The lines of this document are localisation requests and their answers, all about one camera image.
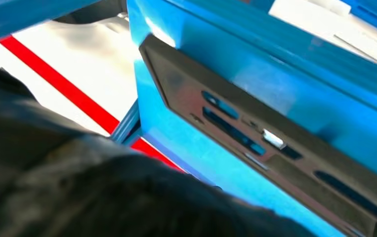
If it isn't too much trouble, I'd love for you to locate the white car with red stripe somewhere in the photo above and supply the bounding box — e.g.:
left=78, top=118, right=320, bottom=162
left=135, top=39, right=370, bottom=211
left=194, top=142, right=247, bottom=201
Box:
left=0, top=13, right=189, bottom=174

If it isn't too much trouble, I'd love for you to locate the blue metal shelf rack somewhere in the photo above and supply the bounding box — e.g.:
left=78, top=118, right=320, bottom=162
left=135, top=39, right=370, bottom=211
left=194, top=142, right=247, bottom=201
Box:
left=0, top=0, right=377, bottom=237

